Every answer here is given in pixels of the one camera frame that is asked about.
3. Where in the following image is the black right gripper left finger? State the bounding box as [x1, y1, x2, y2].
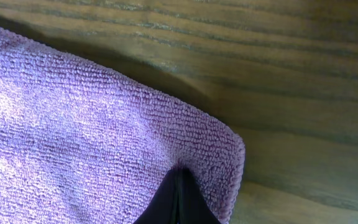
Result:
[134, 169, 178, 224]

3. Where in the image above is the purple microfiber cloth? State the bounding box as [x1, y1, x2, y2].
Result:
[0, 27, 246, 223]

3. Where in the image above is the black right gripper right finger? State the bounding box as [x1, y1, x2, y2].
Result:
[177, 169, 220, 224]

